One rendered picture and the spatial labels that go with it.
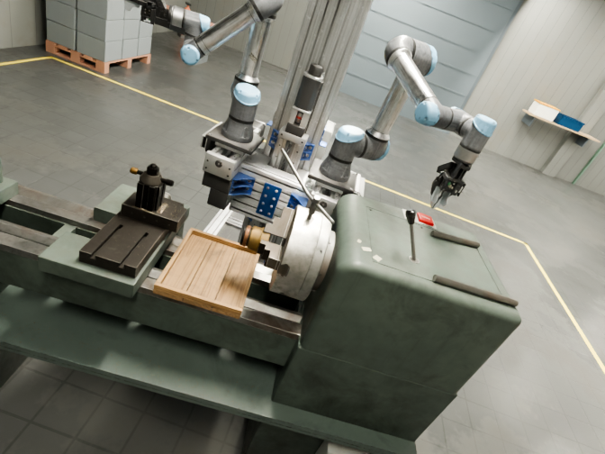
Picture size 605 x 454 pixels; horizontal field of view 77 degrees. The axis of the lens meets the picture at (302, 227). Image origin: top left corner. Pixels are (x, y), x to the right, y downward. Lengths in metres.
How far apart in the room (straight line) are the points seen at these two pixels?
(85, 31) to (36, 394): 4.80
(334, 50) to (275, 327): 1.21
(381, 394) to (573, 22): 9.49
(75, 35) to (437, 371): 5.79
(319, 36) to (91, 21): 4.51
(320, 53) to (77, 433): 1.95
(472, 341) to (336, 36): 1.32
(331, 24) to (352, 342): 1.31
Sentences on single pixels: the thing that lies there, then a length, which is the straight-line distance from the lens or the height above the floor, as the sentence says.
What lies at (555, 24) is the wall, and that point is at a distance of 10.24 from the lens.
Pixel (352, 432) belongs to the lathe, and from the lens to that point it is 1.66.
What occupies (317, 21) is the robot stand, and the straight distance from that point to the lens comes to 1.86.
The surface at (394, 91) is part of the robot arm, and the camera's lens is 1.75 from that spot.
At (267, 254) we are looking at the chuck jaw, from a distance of 1.26.
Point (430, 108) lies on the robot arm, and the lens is 1.36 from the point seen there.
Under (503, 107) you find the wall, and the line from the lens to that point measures 10.23.
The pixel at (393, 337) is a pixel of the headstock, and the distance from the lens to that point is 1.30.
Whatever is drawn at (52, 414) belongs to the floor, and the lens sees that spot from 2.15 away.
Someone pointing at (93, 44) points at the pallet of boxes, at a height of 0.31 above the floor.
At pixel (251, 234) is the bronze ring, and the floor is 1.11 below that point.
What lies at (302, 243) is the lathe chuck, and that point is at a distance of 1.20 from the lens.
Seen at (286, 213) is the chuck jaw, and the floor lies 1.18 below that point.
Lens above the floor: 1.85
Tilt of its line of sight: 31 degrees down
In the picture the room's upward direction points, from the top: 22 degrees clockwise
